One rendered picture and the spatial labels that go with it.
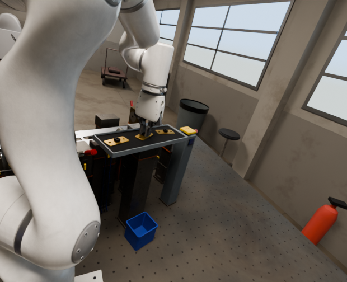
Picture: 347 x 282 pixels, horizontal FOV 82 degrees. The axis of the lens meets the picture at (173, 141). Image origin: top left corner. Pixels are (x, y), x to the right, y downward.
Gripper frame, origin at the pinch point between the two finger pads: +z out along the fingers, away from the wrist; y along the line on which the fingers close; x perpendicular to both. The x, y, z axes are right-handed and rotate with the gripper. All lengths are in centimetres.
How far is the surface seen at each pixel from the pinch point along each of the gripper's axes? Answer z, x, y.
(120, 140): 2.2, 10.6, 3.2
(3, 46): 77, -282, 633
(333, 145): 21, -179, -118
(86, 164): 15.6, 15.1, 13.8
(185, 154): 14.3, -22.0, -12.5
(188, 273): 49, 7, -36
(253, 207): 49, -56, -57
